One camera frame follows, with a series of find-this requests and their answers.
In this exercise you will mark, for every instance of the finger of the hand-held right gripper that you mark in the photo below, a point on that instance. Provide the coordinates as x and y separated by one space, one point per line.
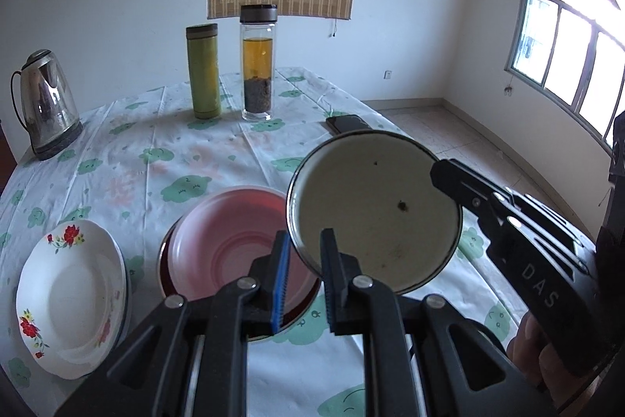
464 187
551 221

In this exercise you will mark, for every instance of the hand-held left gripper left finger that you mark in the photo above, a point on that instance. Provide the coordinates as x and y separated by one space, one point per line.
281 280

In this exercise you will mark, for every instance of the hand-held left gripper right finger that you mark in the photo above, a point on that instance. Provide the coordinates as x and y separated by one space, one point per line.
332 280

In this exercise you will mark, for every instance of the pink bowl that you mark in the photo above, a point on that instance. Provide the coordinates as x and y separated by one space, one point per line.
224 246

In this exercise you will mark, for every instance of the dark red bowl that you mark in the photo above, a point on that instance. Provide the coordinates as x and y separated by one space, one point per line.
164 270

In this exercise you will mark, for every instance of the white plate red flowers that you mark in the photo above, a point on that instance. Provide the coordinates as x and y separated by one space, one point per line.
68 290

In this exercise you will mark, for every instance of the person's right hand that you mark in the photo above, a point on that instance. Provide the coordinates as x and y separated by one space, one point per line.
532 353

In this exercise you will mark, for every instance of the black smartphone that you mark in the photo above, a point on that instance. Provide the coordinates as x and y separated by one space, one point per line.
349 124

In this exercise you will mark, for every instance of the glass window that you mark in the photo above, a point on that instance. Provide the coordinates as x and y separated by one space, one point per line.
561 50

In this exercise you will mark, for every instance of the green cloud print tablecloth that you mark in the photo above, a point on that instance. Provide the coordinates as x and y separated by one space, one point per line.
161 143

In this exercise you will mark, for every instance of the glass tea bottle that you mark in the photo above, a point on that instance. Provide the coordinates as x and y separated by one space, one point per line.
258 70

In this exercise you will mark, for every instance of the green thermos flask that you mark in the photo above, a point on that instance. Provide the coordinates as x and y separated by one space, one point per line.
205 75

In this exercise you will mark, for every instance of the black kettle base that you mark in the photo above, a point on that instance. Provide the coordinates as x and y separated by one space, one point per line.
58 144

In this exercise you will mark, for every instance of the stainless steel electric kettle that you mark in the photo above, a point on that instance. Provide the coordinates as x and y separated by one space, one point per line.
46 104

